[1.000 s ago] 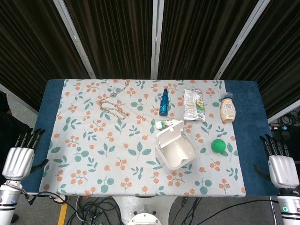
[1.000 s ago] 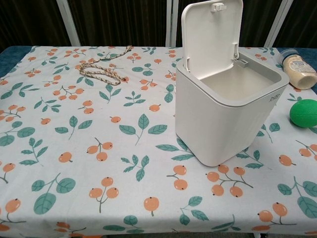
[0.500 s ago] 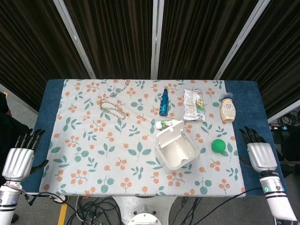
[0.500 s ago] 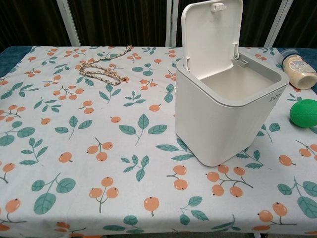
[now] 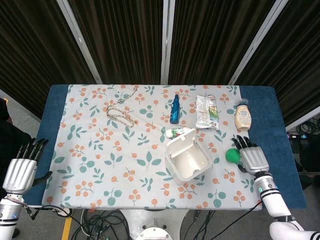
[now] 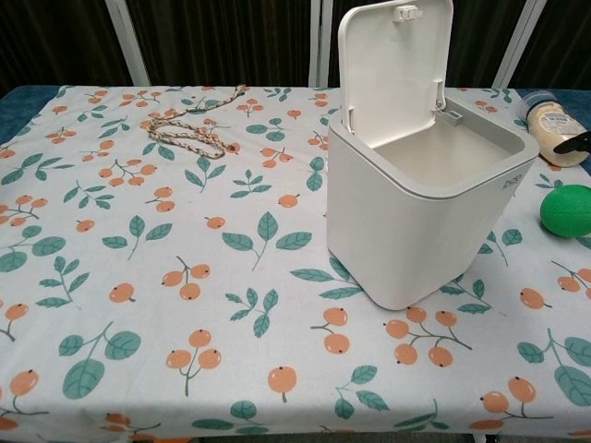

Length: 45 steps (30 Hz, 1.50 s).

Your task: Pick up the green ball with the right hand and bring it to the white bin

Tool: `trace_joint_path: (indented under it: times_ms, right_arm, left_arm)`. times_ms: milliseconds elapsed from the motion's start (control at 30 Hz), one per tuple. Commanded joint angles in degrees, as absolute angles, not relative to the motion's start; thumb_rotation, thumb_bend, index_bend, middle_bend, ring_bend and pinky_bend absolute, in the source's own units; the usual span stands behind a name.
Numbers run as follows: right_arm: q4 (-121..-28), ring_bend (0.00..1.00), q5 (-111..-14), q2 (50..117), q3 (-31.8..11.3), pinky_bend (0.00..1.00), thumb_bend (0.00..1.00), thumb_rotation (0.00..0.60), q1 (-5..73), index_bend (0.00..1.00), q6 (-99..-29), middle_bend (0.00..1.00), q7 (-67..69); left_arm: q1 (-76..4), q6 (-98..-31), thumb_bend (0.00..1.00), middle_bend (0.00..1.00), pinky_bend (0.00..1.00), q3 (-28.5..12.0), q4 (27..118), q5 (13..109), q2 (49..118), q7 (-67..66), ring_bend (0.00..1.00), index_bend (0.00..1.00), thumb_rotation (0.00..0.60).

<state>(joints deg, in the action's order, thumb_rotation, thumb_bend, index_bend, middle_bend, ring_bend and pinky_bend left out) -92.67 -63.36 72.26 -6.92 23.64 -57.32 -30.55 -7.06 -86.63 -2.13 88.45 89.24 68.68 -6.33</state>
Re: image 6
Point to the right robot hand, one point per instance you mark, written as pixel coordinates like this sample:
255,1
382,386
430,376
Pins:
577,146

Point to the green ball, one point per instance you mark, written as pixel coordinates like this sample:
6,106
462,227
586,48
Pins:
564,210

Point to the clear jar of beige powder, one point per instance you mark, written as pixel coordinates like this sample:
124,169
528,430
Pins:
551,134

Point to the fruit and leaf print tablecloth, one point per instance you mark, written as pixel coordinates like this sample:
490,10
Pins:
184,277

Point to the dark curtain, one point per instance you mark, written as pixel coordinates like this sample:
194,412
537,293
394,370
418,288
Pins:
221,41

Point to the white lidded trash bin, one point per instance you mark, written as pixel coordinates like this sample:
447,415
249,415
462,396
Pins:
397,221

